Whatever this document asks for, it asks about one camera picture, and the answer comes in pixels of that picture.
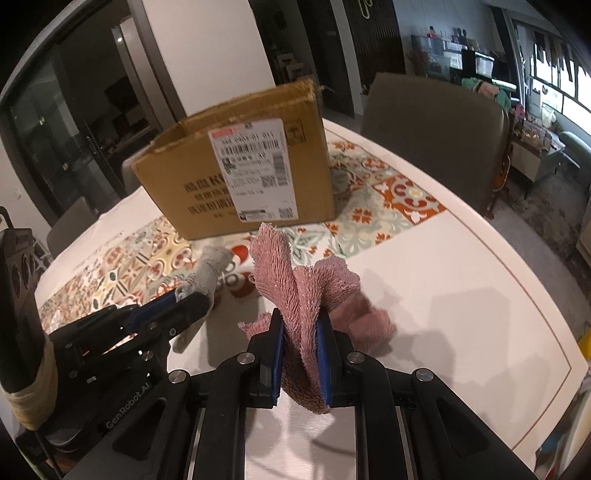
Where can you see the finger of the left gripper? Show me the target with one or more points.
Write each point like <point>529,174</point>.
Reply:
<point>162,309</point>
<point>98,334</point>

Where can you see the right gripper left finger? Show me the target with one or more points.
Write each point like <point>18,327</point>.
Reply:
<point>139,421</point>

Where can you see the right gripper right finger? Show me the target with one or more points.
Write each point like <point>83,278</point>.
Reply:
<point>408,425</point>

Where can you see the beige floral fabric pouch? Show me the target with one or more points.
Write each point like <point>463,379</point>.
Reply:
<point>202,280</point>

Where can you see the pink fluffy towel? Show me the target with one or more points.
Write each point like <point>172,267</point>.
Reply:
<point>300,293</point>

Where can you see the grey chair middle left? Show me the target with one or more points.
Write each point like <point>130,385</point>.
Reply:
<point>70,226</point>

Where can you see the grey chair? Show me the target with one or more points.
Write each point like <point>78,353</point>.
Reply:
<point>453,134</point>
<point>70,226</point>

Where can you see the brown cardboard box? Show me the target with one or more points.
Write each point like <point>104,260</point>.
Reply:
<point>261,157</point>

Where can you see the grey chair far right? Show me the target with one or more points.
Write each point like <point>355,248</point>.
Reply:
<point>453,134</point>

